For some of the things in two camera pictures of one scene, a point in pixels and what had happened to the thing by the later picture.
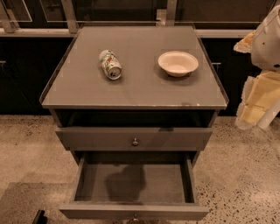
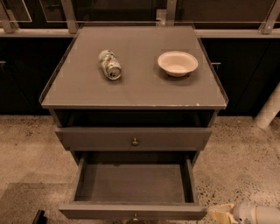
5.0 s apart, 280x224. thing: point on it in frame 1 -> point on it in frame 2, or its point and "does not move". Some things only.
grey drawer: x=136 y=186 does not move
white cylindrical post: x=269 y=116 does not move
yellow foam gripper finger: x=259 y=94 -> x=245 y=213
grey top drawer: x=133 y=139 does not move
